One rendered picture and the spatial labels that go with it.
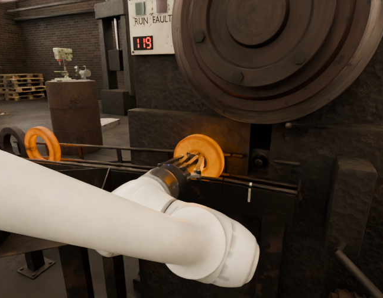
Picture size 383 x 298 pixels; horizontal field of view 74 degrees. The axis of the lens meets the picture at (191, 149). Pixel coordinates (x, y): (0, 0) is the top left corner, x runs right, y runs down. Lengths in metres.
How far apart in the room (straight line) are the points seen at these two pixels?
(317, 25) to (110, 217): 0.47
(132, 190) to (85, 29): 9.32
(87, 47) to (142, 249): 9.44
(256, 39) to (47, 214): 0.47
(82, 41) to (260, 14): 9.36
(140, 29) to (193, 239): 0.76
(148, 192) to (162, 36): 0.57
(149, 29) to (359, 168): 0.72
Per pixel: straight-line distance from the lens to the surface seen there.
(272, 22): 0.56
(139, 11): 0.96
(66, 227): 0.25
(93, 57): 9.50
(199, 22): 0.61
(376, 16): 0.65
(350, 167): 0.68
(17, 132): 1.35
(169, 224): 0.30
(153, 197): 0.47
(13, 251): 0.79
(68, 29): 10.26
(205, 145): 0.73
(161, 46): 0.91
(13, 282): 1.68
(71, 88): 3.30
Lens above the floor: 1.01
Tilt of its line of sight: 17 degrees down
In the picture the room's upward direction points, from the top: straight up
